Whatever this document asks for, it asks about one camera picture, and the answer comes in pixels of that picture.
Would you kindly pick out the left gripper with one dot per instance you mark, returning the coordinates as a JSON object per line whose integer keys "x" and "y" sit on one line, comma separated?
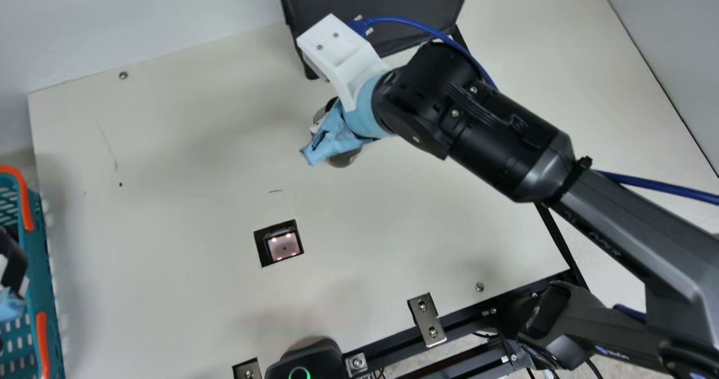
{"x": 10, "y": 306}

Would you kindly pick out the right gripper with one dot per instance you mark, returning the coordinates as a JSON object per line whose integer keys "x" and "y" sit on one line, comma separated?
{"x": 359, "y": 120}

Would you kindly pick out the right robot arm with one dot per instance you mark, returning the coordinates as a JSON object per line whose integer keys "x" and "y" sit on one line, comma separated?
{"x": 477, "y": 126}

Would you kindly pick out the teal shopping basket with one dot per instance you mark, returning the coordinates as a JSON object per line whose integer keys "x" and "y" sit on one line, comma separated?
{"x": 33, "y": 266}

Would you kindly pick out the dark grey bag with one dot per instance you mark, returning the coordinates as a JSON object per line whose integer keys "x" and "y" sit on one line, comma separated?
{"x": 393, "y": 14}

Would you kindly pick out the black device with green light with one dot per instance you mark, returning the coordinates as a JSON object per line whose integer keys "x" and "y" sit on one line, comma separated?
{"x": 309, "y": 362}

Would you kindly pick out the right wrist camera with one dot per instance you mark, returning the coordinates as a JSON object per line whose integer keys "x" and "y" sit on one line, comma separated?
{"x": 345, "y": 53}

